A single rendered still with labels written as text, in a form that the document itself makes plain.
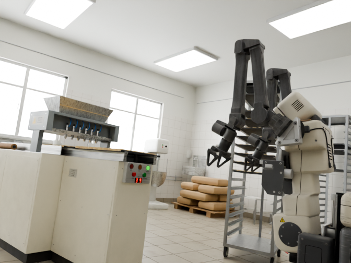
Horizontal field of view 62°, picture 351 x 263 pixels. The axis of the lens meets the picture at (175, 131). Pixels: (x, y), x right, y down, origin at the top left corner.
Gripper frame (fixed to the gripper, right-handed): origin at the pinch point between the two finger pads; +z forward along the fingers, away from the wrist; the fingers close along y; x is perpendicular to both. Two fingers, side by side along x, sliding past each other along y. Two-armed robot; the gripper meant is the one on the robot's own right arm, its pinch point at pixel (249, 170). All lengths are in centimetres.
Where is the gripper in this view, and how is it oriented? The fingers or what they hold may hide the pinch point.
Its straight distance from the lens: 186.4
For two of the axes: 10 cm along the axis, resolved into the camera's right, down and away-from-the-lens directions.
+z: -4.4, 8.8, 1.7
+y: -6.1, -1.6, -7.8
